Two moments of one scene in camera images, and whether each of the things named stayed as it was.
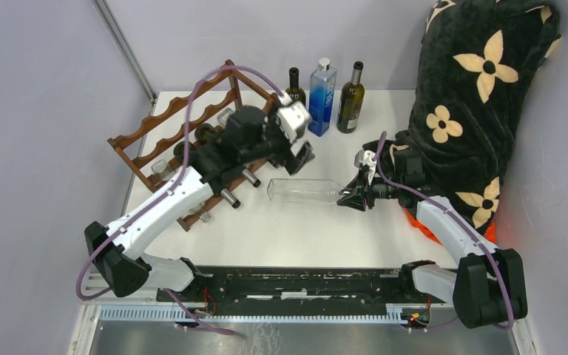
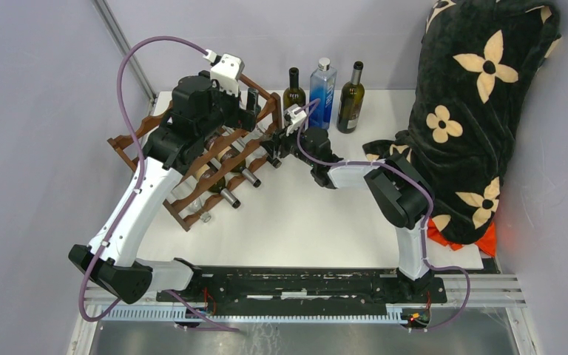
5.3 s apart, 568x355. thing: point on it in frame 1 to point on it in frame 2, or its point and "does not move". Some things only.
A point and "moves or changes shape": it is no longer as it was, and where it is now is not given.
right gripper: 364,190 to 279,137
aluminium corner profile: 126,47 does not move
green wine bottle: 351,101 does not move
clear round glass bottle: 303,191 moves or changes shape
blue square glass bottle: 322,95 does not move
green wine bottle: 294,92 does not move
